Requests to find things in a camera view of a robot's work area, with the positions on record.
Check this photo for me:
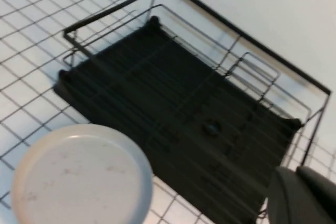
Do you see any white round plate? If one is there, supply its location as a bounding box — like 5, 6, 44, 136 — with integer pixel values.
10, 124, 154, 224

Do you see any black wire dish rack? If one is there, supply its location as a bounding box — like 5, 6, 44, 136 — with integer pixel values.
62, 0, 332, 221

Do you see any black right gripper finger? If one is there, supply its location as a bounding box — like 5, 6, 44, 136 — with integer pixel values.
266, 165, 336, 224

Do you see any white mat with black grid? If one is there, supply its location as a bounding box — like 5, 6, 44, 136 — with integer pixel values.
0, 0, 336, 224

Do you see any black plastic drip tray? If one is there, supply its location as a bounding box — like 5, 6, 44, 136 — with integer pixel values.
54, 15, 303, 224

